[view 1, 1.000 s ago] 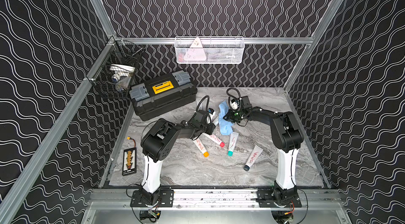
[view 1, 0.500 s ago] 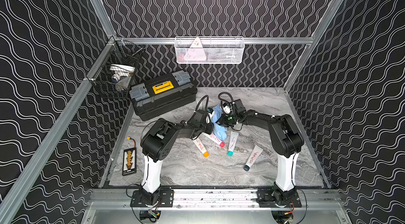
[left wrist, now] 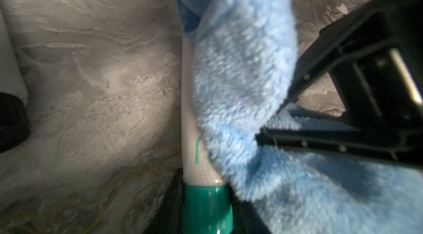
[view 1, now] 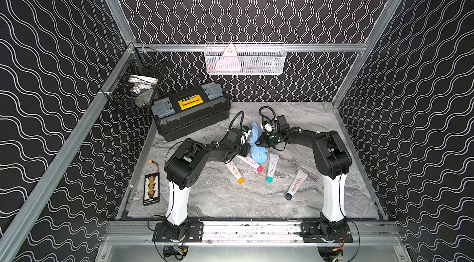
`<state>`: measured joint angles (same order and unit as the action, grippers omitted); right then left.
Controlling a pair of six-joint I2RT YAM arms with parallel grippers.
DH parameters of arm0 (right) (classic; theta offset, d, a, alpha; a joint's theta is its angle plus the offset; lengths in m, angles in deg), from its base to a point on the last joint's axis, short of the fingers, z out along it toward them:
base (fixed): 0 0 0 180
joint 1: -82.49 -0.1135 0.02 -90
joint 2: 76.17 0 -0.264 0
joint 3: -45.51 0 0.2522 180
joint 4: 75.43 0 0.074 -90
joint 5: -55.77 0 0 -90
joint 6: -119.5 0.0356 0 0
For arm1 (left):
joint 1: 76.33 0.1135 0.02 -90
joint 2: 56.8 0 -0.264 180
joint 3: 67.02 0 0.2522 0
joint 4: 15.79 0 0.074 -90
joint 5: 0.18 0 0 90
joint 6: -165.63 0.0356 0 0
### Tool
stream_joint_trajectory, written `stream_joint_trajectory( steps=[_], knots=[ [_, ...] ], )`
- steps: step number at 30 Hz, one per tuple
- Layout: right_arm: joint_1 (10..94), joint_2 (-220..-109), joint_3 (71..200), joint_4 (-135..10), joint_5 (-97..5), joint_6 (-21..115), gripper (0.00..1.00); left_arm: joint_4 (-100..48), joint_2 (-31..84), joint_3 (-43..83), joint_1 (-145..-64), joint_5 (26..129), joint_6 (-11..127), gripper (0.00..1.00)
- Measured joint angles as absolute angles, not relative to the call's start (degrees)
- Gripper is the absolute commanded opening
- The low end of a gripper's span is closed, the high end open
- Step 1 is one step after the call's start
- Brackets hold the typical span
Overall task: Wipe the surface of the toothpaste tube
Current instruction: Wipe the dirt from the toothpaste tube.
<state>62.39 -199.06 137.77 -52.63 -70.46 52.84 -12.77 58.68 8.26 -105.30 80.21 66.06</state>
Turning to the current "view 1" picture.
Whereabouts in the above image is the black wire basket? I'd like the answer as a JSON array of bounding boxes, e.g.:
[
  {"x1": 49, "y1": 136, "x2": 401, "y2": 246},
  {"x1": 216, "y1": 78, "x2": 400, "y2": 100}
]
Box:
[{"x1": 106, "y1": 47, "x2": 171, "y2": 116}]

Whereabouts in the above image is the pink triangle item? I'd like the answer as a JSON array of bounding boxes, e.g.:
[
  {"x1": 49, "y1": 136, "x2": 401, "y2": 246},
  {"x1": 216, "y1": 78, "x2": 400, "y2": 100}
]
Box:
[{"x1": 215, "y1": 43, "x2": 242, "y2": 74}]

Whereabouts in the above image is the white tube pink cap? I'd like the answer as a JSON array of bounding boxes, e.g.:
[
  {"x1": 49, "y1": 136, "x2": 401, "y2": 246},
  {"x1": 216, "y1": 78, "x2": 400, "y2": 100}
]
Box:
[{"x1": 237, "y1": 155, "x2": 263, "y2": 173}]

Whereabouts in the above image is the clear wall basket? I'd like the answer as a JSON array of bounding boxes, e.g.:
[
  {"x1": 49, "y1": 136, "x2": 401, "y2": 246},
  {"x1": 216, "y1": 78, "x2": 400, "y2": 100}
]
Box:
[{"x1": 204, "y1": 43, "x2": 287, "y2": 75}]

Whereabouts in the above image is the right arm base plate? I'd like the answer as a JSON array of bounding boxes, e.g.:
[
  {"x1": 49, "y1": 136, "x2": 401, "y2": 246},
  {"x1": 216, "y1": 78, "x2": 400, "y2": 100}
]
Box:
[{"x1": 300, "y1": 219, "x2": 354, "y2": 243}]

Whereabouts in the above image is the blue microfiber cloth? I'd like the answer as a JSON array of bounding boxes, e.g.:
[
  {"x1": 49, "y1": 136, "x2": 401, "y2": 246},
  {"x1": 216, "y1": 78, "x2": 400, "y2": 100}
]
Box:
[{"x1": 248, "y1": 121, "x2": 268, "y2": 164}]

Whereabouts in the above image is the white tube dark blue cap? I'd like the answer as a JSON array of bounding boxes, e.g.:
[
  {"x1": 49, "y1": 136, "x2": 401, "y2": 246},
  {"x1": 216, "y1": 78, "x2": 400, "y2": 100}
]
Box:
[{"x1": 285, "y1": 170, "x2": 307, "y2": 200}]

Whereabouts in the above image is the black battery pack card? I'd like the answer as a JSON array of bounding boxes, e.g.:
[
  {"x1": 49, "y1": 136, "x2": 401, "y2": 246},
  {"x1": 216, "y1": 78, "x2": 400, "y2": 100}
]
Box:
[{"x1": 143, "y1": 160, "x2": 160, "y2": 205}]

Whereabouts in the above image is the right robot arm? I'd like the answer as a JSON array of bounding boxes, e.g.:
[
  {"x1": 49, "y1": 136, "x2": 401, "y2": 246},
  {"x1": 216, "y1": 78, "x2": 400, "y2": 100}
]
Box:
[{"x1": 256, "y1": 115, "x2": 352, "y2": 225}]

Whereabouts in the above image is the white tube orange cap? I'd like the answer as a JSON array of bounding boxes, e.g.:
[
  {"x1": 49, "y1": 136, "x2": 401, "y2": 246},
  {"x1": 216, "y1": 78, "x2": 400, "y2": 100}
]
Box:
[{"x1": 226, "y1": 161, "x2": 245, "y2": 184}]

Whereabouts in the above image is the white tube teal cap lower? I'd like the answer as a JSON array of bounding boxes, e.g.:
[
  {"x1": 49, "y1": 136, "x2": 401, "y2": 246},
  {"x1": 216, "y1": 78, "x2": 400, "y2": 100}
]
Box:
[{"x1": 267, "y1": 154, "x2": 280, "y2": 183}]

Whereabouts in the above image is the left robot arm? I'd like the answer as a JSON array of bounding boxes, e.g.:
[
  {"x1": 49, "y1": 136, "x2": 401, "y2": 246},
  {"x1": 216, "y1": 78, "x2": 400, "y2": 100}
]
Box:
[{"x1": 165, "y1": 126, "x2": 251, "y2": 226}]

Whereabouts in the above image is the black toolbox yellow latch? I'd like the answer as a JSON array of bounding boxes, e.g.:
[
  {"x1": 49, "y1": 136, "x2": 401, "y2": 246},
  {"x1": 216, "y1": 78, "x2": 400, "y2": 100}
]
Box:
[{"x1": 151, "y1": 82, "x2": 232, "y2": 142}]

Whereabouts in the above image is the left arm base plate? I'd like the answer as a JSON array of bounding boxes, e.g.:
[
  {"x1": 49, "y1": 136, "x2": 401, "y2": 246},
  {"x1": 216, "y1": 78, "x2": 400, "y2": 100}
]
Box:
[{"x1": 153, "y1": 221, "x2": 204, "y2": 243}]

